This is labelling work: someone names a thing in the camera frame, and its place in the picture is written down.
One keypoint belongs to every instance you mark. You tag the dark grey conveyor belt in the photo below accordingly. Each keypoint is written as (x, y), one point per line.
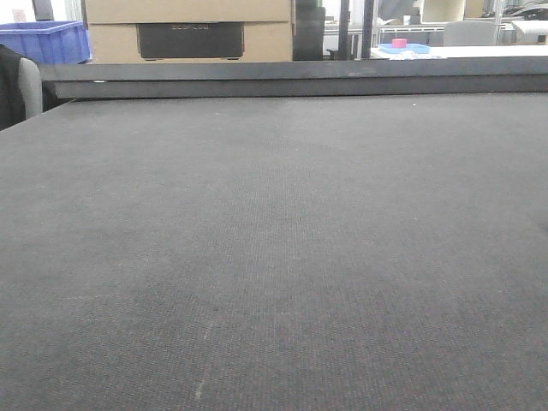
(384, 253)

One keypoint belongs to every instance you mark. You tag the large cardboard box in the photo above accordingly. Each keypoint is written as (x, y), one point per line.
(190, 31)

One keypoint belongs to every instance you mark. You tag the white background table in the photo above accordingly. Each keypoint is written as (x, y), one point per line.
(471, 51)

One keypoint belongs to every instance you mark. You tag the black conveyor side rail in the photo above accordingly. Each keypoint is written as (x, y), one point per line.
(297, 79)

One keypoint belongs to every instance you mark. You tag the black upright panel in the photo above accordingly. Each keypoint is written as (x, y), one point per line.
(309, 31)

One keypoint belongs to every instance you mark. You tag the blue shallow tray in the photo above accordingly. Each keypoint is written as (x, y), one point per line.
(409, 47)

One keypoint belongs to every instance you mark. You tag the blue plastic crate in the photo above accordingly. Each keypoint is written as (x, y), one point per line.
(48, 42)

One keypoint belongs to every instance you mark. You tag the pink tape roll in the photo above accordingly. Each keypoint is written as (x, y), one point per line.
(399, 43)

